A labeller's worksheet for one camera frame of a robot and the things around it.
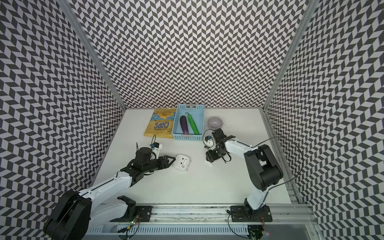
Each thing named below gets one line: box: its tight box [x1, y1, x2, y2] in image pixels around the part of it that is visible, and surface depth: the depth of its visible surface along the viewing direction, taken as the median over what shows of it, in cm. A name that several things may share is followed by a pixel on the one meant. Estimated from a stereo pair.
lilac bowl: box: [207, 116, 223, 129], surface depth 107 cm
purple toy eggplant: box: [180, 115, 189, 135], surface depth 109 cm
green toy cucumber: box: [185, 112, 200, 135], surface depth 110 cm
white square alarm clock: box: [172, 154, 192, 172], surface depth 88 cm
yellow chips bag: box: [144, 107, 177, 138], surface depth 110 cm
